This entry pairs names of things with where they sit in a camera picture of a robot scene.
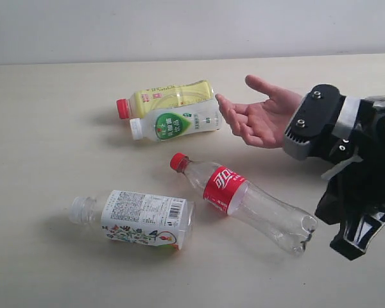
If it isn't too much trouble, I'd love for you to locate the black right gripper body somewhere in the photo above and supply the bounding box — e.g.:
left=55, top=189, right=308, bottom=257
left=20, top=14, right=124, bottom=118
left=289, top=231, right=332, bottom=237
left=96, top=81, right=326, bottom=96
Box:
left=325, top=96, right=385, bottom=221

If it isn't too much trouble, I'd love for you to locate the right wrist camera black grey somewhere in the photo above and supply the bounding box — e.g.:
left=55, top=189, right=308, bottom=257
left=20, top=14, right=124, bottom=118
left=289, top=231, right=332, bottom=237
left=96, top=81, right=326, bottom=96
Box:
left=283, top=84, right=361, bottom=160

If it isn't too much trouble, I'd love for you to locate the clear cola bottle red label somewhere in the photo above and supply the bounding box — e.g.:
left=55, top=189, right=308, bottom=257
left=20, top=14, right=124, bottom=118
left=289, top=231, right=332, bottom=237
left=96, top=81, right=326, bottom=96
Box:
left=169, top=153, right=318, bottom=256

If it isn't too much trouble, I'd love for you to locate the yellow bottle red cap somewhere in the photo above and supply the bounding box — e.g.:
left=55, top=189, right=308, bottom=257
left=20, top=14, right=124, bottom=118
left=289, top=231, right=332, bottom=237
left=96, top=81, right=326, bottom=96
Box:
left=116, top=80, right=214, bottom=119

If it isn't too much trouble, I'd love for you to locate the clear bottle floral white label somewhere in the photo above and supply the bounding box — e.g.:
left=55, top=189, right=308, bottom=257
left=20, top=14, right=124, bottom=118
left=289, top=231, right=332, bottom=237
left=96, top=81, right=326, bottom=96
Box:
left=69, top=190, right=195, bottom=250

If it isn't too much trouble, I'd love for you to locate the white green label bottle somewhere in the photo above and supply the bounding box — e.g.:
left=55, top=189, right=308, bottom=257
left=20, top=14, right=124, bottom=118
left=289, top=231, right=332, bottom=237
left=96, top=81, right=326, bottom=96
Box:
left=130, top=99, right=222, bottom=142

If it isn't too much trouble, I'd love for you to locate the person's open bare hand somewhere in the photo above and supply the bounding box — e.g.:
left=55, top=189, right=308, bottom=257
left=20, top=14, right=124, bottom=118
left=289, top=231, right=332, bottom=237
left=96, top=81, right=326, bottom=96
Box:
left=216, top=74, right=302, bottom=149

